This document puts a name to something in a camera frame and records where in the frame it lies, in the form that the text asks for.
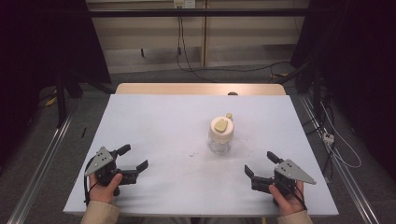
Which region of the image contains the wooden wall strip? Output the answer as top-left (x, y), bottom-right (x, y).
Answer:
top-left (201, 0), bottom-right (209, 68)

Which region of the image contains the dark curtain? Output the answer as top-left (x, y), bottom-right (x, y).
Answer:
top-left (290, 0), bottom-right (396, 182)
top-left (0, 0), bottom-right (112, 175)

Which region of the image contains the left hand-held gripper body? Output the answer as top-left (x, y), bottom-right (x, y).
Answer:
top-left (83, 146), bottom-right (139, 198)

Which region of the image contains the white cable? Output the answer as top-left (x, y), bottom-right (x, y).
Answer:
top-left (319, 102), bottom-right (363, 170)

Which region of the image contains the aluminium floor rail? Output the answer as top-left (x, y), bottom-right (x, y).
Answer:
top-left (298, 93), bottom-right (381, 224)
top-left (7, 104), bottom-right (79, 224)

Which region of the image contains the white power strip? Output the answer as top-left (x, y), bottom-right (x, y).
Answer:
top-left (322, 132), bottom-right (335, 146)

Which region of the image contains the black metal stand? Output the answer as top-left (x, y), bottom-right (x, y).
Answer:
top-left (53, 69), bottom-right (84, 129)

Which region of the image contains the wooden table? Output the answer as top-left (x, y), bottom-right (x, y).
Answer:
top-left (115, 82), bottom-right (287, 96)

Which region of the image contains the clear jar with cream lid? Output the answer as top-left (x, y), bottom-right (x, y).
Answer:
top-left (207, 112), bottom-right (235, 156)

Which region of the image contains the person's right hand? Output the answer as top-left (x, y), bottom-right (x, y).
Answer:
top-left (268, 180), bottom-right (307, 217)

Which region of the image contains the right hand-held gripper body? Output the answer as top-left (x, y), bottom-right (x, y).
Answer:
top-left (250, 159), bottom-right (317, 206)

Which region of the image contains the black horizontal bar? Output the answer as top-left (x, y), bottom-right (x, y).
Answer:
top-left (88, 8), bottom-right (312, 18)

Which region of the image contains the black hanging cable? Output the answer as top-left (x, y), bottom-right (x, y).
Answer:
top-left (176, 15), bottom-right (217, 84)

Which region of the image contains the black floor cable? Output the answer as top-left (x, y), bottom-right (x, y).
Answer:
top-left (192, 61), bottom-right (292, 75)

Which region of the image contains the person's left hand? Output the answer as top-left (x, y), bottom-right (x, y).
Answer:
top-left (88, 173), bottom-right (123, 204)

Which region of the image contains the white table board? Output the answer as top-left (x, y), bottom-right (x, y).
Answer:
top-left (63, 93), bottom-right (339, 217)

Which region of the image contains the white wall socket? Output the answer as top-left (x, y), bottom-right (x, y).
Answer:
top-left (173, 0), bottom-right (196, 9)

